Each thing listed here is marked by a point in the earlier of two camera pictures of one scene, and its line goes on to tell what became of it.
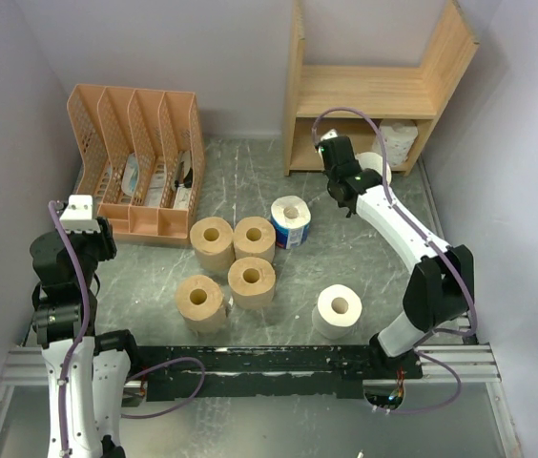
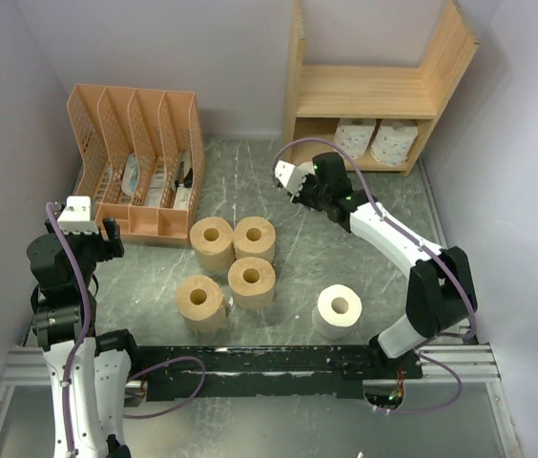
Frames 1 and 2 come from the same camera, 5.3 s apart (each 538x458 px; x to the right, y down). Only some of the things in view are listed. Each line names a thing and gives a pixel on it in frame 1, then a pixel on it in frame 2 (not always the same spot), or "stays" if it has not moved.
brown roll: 251,281 stays
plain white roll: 338,307 stays
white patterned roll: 374,161 to 354,135
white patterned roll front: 399,136 stays
